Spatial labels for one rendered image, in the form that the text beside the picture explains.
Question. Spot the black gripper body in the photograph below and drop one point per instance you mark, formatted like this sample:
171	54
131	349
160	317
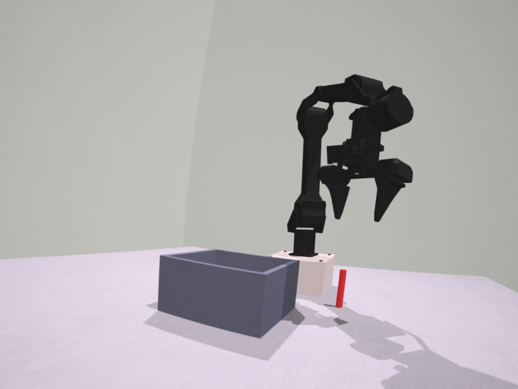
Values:
394	167

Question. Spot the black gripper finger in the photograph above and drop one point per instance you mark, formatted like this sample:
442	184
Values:
387	189
339	194

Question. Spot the red peg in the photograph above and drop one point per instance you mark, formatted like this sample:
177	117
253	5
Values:
341	287

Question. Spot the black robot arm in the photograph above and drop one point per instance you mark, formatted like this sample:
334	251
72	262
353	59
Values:
382	110

